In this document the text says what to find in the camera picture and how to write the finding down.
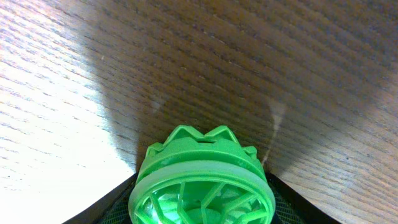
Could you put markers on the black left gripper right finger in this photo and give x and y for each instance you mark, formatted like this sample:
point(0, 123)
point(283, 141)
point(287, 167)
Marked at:
point(291, 207)

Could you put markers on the green ribbed wheel toy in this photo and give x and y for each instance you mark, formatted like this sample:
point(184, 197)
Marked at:
point(201, 178)

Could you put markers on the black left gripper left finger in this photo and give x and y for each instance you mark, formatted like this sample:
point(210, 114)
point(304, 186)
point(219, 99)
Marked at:
point(96, 211)

